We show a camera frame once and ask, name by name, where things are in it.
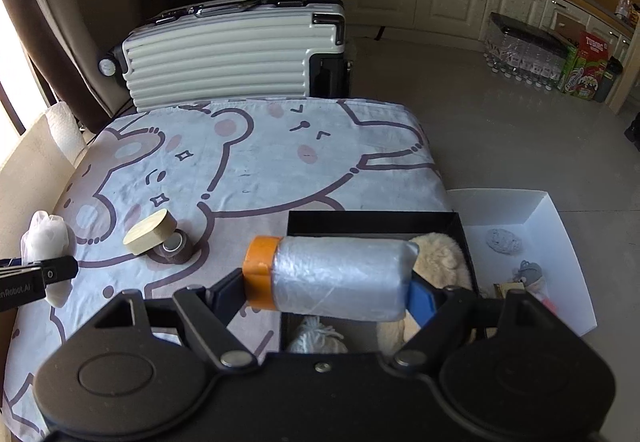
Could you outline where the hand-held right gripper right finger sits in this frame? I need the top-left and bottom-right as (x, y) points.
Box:
(390, 279), (551, 370)

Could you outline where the plastic-wrapped bottle with orange cap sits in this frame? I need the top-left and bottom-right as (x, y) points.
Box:
(242, 235), (420, 323)

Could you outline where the pack of water bottles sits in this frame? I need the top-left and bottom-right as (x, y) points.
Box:
(482, 12), (571, 90)

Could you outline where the white mesh cloth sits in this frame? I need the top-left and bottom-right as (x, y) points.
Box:
(20, 211), (76, 308)

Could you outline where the cream plush toy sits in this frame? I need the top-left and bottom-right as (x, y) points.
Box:
(375, 232), (476, 355)

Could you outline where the small grey toy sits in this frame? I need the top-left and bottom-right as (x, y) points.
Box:
(512, 259), (543, 285)

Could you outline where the white cardboard box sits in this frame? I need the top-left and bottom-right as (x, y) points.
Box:
(445, 189), (598, 338)

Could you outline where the small black bin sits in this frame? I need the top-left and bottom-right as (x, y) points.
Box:
(595, 57), (623, 103)

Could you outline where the oval wooden box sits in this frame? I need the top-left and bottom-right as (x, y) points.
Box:
(123, 209), (178, 254)

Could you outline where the small red item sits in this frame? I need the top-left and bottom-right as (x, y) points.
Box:
(530, 279), (557, 314)

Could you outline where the white yarn ball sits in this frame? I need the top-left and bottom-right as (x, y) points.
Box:
(287, 315), (348, 355)

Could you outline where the brown tape roll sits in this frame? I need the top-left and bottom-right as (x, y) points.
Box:
(152, 231), (193, 265)

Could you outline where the black cardboard box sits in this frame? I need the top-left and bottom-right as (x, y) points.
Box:
(280, 209), (481, 355)

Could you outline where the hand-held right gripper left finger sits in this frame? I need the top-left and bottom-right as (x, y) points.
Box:
(92, 267), (258, 370)

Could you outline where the cartoon bear printed bedsheet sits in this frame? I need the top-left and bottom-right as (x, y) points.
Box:
(0, 97), (451, 442)

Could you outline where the white paper towel roll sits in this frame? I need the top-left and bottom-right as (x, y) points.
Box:
(45, 101), (88, 163)

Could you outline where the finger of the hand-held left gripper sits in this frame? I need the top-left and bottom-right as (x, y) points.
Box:
(0, 256), (79, 285)

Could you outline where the white ribbed suitcase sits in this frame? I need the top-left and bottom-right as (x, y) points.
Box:
(97, 0), (353, 112)

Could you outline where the red and green carton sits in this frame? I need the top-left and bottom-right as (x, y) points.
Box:
(557, 30), (613, 102)

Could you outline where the brown curtain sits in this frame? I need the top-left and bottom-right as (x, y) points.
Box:
(0, 0), (116, 133)

